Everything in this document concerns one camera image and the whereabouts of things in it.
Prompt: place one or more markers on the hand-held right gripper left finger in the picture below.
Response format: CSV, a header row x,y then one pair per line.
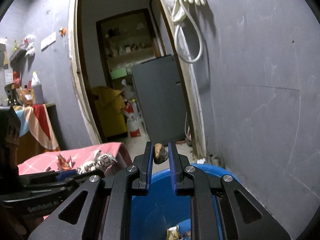
x,y
149,167

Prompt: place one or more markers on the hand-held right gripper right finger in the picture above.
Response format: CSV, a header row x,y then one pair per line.
x,y
172,170

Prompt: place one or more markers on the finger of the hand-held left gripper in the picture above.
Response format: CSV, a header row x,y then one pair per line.
x,y
65,175
95,173

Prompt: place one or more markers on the tan shrivelled bulb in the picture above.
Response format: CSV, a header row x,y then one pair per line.
x,y
160,153

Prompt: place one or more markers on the blue plastic bucket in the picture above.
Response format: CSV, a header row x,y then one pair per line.
x,y
160,212

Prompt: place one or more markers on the yellow wrapper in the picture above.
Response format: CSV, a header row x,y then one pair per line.
x,y
173,233

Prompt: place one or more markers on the red wrapper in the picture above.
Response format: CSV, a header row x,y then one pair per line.
x,y
65,164

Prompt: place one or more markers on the white printed wrapper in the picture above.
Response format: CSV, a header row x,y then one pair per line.
x,y
102,161

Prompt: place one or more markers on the pink checked blanket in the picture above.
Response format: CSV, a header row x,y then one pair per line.
x,y
82,152

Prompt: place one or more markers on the red and white bag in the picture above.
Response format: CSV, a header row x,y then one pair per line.
x,y
133,127

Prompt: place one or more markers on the brown wooden cabinet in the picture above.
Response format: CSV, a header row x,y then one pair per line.
x,y
30,142

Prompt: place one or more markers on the red striped cloth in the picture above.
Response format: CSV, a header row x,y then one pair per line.
x,y
41,125

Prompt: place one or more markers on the yellow bag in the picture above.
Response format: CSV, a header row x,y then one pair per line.
x,y
110,115

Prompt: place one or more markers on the light blue towel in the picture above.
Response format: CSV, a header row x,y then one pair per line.
x,y
23,122

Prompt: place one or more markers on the grey refrigerator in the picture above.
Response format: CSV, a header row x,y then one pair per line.
x,y
160,100

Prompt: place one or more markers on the large cooking oil bottle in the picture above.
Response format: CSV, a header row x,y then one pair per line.
x,y
37,92

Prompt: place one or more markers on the orange snack bag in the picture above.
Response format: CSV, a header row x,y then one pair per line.
x,y
25,96

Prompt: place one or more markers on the green box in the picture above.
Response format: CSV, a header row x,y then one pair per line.
x,y
118,73

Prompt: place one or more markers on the wooden shelf cabinet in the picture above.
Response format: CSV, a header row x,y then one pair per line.
x,y
125,40

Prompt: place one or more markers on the white crumpled rags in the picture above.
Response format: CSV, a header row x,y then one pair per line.
x,y
30,48

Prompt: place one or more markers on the wooden door frame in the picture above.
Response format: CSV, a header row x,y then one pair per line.
x,y
75,80

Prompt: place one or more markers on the white wall socket panel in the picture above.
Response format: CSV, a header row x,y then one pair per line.
x,y
48,41

